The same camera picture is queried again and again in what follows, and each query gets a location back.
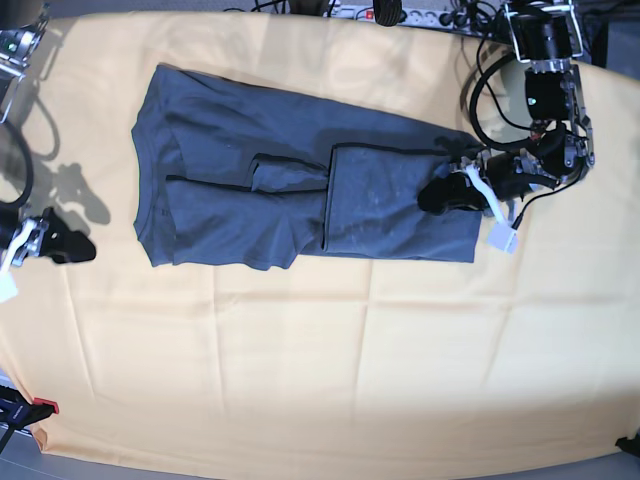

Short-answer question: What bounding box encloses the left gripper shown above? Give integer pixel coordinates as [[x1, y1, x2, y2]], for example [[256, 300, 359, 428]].
[[417, 149, 543, 225]]

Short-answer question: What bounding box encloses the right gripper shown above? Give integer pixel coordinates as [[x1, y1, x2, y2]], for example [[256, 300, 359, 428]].
[[1, 207, 96, 274]]

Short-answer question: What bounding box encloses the blue-grey T-shirt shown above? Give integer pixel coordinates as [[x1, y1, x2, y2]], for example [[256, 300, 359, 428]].
[[132, 65, 481, 270]]

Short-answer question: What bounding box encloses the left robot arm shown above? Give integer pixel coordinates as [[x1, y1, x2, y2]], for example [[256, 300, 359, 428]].
[[418, 1, 595, 229]]

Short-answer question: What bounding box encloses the blue and red clamp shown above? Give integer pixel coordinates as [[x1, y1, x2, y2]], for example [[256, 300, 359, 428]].
[[1, 386, 59, 450]]

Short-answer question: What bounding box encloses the white power strip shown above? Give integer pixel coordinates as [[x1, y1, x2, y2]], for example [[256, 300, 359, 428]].
[[324, 1, 453, 29]]

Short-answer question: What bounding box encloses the yellow table cloth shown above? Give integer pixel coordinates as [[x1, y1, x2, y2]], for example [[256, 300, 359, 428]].
[[1, 12, 639, 479]]

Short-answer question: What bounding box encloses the black clamp at right edge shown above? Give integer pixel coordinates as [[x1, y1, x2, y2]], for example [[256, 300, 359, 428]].
[[615, 433, 640, 459]]

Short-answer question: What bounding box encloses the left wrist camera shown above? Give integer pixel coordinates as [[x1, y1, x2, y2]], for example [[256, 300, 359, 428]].
[[487, 223, 518, 254]]

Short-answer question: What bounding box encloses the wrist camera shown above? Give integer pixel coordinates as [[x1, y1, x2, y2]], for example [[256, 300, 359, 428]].
[[487, 223, 518, 254], [0, 273, 18, 304]]

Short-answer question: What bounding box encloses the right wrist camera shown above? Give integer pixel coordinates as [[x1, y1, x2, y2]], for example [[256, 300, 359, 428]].
[[0, 273, 18, 304]]

